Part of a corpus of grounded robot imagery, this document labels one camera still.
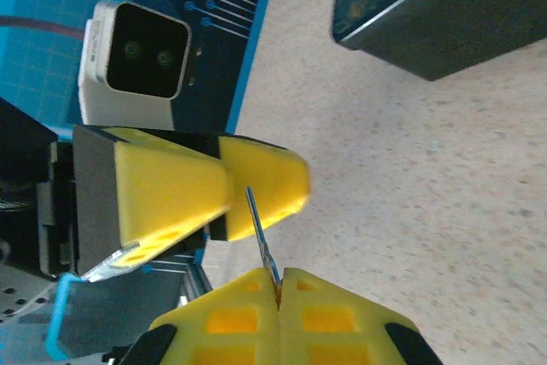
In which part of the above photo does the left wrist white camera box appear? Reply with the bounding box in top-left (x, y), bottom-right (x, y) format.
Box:
top-left (78, 0), bottom-right (193, 132)

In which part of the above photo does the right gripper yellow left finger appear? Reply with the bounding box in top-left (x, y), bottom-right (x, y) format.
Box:
top-left (123, 268), bottom-right (282, 365)

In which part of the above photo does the black starry-night box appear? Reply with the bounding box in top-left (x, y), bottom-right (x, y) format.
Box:
top-left (331, 0), bottom-right (547, 83)

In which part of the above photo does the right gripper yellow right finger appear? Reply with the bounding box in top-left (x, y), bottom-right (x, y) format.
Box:
top-left (279, 267), bottom-right (444, 365)

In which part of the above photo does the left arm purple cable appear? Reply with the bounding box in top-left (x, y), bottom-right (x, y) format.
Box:
top-left (0, 14), bottom-right (87, 42)

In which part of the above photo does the blue table edge strip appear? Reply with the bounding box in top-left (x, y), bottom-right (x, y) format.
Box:
top-left (227, 0), bottom-right (282, 136)

